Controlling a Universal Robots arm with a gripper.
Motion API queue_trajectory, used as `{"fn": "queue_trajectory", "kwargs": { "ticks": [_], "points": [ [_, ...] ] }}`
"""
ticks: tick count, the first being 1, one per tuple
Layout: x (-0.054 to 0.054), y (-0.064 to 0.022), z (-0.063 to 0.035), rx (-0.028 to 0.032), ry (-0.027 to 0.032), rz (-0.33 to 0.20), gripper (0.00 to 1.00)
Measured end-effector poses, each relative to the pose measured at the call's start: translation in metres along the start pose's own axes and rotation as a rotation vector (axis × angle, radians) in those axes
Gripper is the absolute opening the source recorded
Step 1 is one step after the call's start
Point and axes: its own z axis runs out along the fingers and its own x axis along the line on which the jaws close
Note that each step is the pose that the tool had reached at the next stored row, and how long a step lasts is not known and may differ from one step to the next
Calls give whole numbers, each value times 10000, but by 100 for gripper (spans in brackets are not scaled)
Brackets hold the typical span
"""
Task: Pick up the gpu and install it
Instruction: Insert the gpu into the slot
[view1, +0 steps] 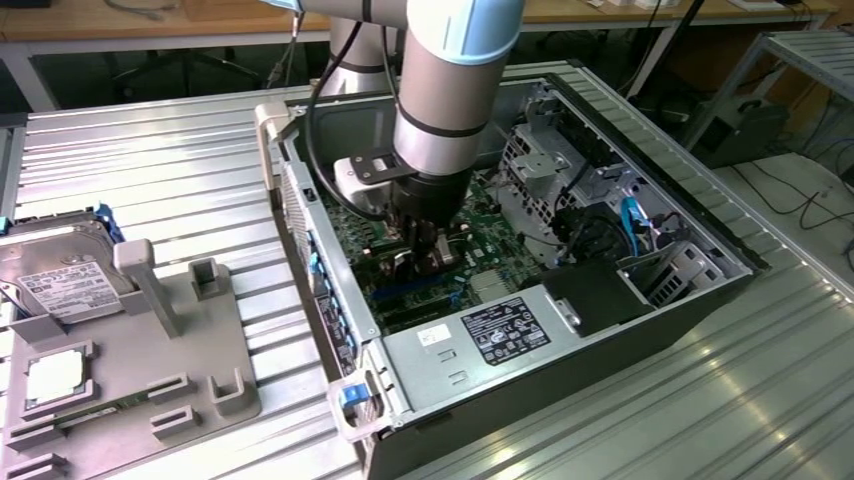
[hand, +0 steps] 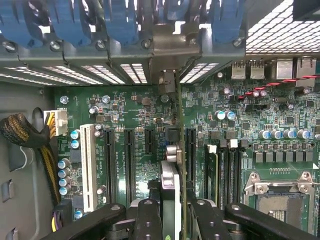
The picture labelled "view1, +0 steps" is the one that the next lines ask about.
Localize black expansion slot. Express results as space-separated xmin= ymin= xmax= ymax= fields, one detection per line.
xmin=376 ymin=292 xmax=456 ymax=316
xmin=383 ymin=302 xmax=463 ymax=332

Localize grey plastic corner bracket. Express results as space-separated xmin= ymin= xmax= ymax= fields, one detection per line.
xmin=328 ymin=372 xmax=394 ymax=444
xmin=255 ymin=102 xmax=300 ymax=192

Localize metal disk bay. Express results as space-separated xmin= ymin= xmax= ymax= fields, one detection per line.
xmin=616 ymin=238 xmax=759 ymax=312

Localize perforated metal drive cage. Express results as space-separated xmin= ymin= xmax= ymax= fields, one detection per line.
xmin=498 ymin=121 xmax=646 ymax=266

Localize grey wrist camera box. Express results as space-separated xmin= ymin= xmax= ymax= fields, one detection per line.
xmin=331 ymin=152 xmax=416 ymax=214

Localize wooden desk white frame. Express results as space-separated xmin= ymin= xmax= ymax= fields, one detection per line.
xmin=0 ymin=0 xmax=839 ymax=114

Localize blue wire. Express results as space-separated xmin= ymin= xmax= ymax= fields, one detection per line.
xmin=618 ymin=195 xmax=647 ymax=260

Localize graphics card with fan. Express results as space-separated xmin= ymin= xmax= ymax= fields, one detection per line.
xmin=349 ymin=227 xmax=468 ymax=296

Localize green RAM stick bare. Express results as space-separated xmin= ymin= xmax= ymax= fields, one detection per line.
xmin=51 ymin=391 xmax=153 ymax=432

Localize silver chipset heat sink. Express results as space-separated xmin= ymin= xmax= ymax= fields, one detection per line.
xmin=468 ymin=271 xmax=519 ymax=299

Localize black wire bundle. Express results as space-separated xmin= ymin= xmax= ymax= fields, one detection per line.
xmin=551 ymin=205 xmax=632 ymax=266

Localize grey cable on desk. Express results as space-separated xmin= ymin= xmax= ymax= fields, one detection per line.
xmin=103 ymin=0 xmax=181 ymax=21

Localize green motherboard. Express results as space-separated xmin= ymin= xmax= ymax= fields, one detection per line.
xmin=319 ymin=169 xmax=559 ymax=337

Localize red purple wires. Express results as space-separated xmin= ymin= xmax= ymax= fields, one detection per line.
xmin=640 ymin=210 xmax=690 ymax=244

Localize black box device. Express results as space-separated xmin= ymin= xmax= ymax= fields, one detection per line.
xmin=692 ymin=97 xmax=794 ymax=170

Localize thin hanging cable with plug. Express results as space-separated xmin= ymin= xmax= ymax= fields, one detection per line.
xmin=265 ymin=0 xmax=309 ymax=90

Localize black floor cable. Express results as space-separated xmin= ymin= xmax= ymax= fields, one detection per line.
xmin=730 ymin=159 xmax=854 ymax=229

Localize metal slat side table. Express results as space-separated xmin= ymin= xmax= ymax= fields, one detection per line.
xmin=723 ymin=27 xmax=854 ymax=169

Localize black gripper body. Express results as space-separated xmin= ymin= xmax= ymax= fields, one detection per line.
xmin=388 ymin=171 xmax=474 ymax=227

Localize silver hard disk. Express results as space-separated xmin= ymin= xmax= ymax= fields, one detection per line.
xmin=0 ymin=219 xmax=129 ymax=326

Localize open black PC case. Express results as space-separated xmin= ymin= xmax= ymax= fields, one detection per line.
xmin=269 ymin=72 xmax=775 ymax=480

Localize black office chair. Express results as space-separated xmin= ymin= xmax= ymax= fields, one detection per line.
xmin=105 ymin=47 xmax=263 ymax=101

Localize silver CPU chip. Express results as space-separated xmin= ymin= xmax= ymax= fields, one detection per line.
xmin=24 ymin=348 xmax=92 ymax=403

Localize black plastic shroud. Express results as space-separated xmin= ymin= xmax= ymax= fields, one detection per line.
xmin=518 ymin=258 xmax=660 ymax=340

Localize silver power supply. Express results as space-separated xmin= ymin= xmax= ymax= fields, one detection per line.
xmin=380 ymin=285 xmax=588 ymax=419

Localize blue expansion slot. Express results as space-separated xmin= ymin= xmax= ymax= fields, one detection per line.
xmin=370 ymin=280 xmax=456 ymax=303

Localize grey plastic parts rack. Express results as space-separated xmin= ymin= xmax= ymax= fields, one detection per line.
xmin=0 ymin=238 xmax=263 ymax=480

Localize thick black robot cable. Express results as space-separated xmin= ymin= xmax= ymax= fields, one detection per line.
xmin=304 ymin=19 xmax=406 ymax=222

